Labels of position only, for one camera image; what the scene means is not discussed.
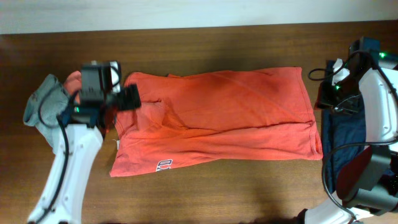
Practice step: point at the grey folded shirt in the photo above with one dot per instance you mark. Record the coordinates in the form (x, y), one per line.
(42, 107)

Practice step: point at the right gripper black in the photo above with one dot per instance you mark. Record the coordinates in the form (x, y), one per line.
(323, 101)

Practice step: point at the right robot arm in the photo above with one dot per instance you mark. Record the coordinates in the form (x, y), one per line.
(366, 186)

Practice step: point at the salmon folded shirt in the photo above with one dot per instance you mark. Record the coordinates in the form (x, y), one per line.
(72, 83)

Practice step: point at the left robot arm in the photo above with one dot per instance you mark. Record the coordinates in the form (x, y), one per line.
(75, 124)

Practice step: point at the navy blue garment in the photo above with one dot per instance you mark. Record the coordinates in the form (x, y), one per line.
(376, 121)

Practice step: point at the orange-red t-shirt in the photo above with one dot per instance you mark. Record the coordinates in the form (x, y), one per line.
(262, 114)

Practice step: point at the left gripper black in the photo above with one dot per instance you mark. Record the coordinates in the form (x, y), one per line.
(130, 98)

